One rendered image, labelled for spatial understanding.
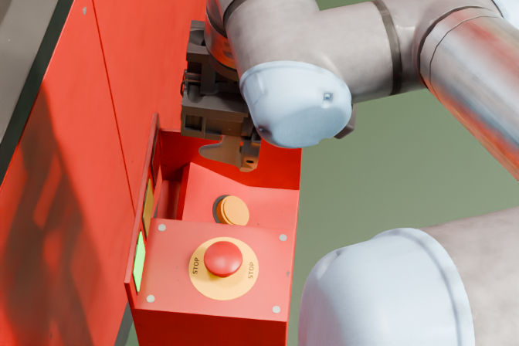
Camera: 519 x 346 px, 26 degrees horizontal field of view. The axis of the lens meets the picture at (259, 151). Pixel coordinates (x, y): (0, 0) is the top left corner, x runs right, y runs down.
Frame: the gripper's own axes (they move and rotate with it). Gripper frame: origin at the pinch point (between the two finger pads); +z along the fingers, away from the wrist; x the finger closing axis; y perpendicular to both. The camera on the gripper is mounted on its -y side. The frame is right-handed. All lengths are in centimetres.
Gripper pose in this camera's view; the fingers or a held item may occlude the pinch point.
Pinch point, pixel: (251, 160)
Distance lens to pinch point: 116.2
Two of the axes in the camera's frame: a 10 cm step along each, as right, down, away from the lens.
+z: -0.9, 5.2, 8.5
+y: -9.9, -1.3, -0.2
